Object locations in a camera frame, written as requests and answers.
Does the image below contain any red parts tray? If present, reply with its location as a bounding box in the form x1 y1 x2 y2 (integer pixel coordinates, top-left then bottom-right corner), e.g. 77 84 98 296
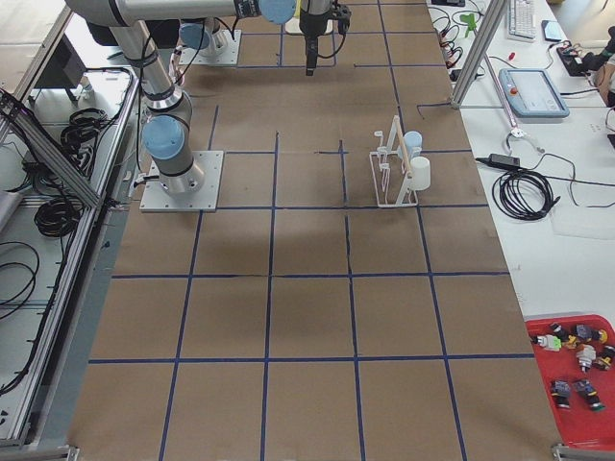
526 314 614 451

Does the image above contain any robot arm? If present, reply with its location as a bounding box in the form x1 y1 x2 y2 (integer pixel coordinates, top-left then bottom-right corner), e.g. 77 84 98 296
66 1 351 194
179 17 228 56

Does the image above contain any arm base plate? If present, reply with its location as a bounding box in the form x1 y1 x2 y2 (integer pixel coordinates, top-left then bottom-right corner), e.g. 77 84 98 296
179 24 242 67
139 151 224 212

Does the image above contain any teach pendant tablet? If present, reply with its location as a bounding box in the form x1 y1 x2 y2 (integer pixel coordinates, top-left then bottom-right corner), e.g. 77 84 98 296
498 69 570 119

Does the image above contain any aluminium frame post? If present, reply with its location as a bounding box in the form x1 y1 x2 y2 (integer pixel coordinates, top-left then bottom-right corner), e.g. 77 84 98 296
450 0 507 109

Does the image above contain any coiled black cable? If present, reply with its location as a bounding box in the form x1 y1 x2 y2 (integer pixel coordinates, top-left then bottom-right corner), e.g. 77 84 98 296
497 170 561 222

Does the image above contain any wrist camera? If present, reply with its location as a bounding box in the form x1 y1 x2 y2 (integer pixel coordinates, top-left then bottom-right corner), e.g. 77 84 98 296
332 1 352 36

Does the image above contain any white keyboard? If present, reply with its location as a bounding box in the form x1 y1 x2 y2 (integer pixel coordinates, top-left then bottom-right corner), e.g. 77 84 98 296
506 0 536 42

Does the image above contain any black smartphone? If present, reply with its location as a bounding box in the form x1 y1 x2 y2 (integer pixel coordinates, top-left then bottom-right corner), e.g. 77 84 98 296
541 20 564 42

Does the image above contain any light blue plastic cup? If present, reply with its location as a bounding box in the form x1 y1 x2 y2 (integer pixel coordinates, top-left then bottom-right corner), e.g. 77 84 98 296
404 131 423 159

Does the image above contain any white wire cup rack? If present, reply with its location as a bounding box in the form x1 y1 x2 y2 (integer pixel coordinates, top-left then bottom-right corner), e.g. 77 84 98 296
369 115 418 208

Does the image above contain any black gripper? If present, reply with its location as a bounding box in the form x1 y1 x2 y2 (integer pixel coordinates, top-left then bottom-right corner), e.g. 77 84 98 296
299 0 332 76

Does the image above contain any pale green plastic cup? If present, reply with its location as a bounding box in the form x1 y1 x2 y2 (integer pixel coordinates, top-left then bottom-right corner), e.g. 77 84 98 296
410 156 431 191

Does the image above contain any cream serving tray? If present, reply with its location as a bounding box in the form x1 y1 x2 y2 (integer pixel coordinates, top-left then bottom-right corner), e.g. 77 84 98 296
284 18 333 36

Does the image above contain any black power adapter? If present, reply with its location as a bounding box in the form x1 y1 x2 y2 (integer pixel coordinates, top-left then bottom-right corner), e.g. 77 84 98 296
476 153 521 171

